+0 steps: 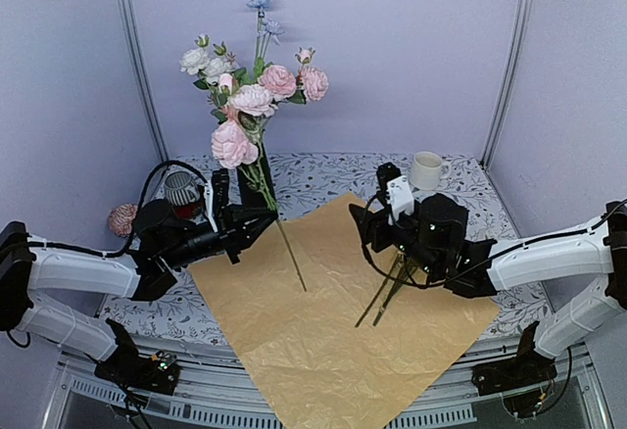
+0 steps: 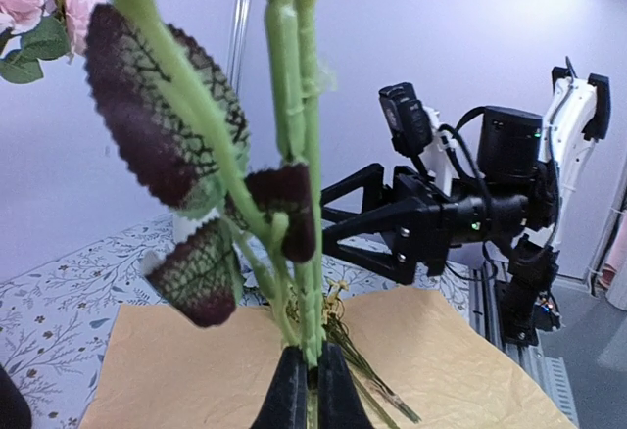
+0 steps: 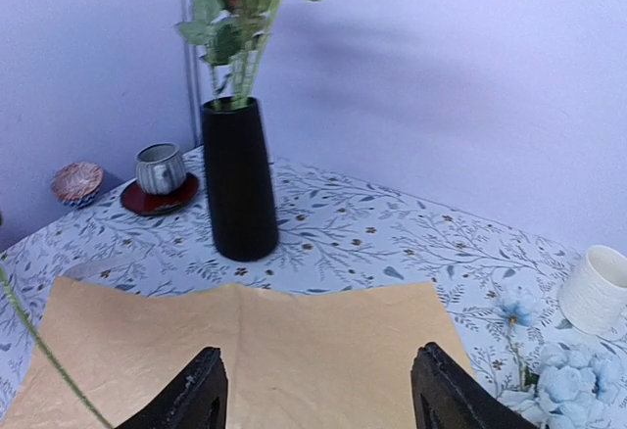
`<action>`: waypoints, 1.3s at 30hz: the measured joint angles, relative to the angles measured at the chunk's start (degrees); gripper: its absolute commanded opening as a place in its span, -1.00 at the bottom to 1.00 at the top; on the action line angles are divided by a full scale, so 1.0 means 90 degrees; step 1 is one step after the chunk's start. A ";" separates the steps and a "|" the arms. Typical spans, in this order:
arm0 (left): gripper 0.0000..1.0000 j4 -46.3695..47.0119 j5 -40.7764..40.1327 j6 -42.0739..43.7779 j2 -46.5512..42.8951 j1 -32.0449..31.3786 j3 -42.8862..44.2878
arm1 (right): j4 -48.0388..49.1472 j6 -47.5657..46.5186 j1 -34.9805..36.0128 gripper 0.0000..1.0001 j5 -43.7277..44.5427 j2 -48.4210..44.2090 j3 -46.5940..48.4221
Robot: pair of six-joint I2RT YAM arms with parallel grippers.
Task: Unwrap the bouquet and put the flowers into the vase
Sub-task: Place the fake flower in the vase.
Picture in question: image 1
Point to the white rose stem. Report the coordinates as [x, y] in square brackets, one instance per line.
[215, 72]

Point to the striped black white cup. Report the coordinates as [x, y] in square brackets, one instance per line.
[180, 189]

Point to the cream ceramic mug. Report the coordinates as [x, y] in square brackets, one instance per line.
[428, 170]

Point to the tall black vase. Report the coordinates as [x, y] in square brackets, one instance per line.
[255, 187]

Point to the orange wrapping paper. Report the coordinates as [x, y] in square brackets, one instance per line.
[292, 311]

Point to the aluminium front rail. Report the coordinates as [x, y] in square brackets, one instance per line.
[215, 391]

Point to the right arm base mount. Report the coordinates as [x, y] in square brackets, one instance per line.
[525, 368]

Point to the thin blue flower stem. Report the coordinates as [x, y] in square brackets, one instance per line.
[268, 30]

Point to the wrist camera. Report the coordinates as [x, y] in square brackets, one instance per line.
[216, 197]
[395, 193]

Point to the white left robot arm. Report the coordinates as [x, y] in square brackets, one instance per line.
[30, 266]

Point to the artificial flower bouquet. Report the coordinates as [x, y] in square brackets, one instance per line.
[402, 270]

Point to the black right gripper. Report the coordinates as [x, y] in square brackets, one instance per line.
[375, 228]

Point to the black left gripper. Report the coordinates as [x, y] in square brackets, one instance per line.
[246, 236]

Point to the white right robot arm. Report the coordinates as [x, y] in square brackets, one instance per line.
[596, 247]

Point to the floral patterned tablecloth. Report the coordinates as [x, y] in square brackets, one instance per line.
[304, 182]

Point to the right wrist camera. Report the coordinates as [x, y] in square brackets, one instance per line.
[395, 193]

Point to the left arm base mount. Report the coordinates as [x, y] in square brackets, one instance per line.
[125, 367]

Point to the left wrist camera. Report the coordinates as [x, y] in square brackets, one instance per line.
[216, 197]

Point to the pink rose stem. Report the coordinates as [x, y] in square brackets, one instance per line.
[308, 84]
[240, 140]

